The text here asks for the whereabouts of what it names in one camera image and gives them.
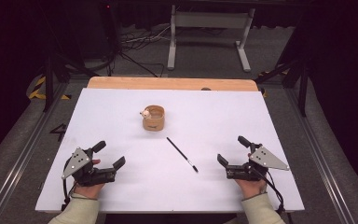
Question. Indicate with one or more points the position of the black tripod stand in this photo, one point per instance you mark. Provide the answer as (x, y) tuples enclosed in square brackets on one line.
[(303, 87), (48, 81)]

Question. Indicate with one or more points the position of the white table cover board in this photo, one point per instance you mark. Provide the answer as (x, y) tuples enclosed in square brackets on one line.
[(174, 186)]

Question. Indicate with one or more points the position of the wooden pen holder with figurine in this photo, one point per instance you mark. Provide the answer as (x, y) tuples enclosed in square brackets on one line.
[(153, 121)]

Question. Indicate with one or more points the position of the black pen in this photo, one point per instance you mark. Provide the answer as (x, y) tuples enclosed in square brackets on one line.
[(181, 154)]

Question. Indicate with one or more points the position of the white metal stand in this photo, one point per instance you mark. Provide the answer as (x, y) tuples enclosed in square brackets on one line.
[(211, 20)]

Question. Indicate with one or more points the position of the person's right hand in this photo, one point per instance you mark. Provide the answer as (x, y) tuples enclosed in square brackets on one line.
[(251, 188)]

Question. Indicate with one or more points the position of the aluminium floor rail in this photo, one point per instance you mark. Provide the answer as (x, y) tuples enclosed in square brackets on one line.
[(15, 174), (320, 155)]

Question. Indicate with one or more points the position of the black tape floor mark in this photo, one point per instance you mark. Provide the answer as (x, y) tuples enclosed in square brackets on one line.
[(59, 130)]

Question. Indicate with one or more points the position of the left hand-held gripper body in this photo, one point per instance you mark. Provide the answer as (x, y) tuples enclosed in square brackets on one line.
[(77, 163)]

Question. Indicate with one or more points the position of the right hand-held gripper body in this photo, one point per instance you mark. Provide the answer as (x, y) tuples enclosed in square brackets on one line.
[(268, 159)]

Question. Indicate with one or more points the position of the yellow black floor tape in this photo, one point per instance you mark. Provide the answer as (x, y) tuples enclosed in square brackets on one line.
[(37, 91)]

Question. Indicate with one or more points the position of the person's left hand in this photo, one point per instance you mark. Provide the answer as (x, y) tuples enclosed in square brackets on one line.
[(88, 191)]

